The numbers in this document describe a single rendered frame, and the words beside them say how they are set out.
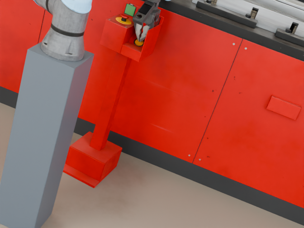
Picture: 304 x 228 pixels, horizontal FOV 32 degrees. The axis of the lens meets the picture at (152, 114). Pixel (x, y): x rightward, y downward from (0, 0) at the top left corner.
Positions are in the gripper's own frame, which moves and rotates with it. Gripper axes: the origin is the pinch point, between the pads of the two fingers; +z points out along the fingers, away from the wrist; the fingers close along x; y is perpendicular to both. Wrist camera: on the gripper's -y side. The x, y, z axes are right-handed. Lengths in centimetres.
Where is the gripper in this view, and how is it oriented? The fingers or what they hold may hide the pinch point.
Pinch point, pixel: (139, 39)
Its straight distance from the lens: 233.3
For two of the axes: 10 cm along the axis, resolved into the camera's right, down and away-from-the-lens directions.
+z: -2.5, 8.1, 5.3
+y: 4.0, -4.1, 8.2
